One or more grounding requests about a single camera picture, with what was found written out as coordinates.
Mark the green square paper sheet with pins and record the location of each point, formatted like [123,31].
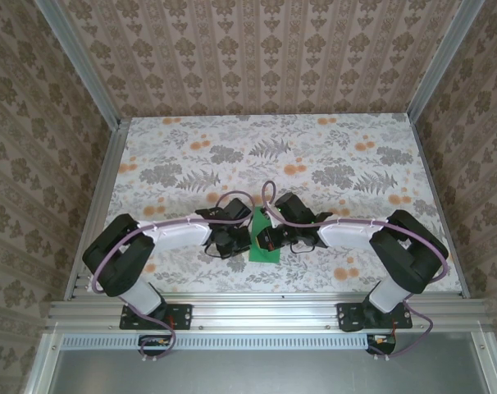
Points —
[258,254]

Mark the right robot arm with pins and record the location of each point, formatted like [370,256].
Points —
[408,254]

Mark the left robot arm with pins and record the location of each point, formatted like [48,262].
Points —
[117,258]

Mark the grey sheet metal panel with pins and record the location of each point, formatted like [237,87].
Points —
[252,373]

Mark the floral patterned table cover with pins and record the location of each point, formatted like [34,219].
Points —
[273,135]

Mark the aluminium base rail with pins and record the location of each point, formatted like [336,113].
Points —
[265,312]

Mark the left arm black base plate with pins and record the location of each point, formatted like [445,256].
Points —
[183,316]

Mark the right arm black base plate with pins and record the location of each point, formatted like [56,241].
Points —
[347,316]

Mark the aluminium table side rail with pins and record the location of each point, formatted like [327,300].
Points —
[427,164]
[103,197]

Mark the aluminium frame post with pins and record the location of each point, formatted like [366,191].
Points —
[80,65]
[441,57]

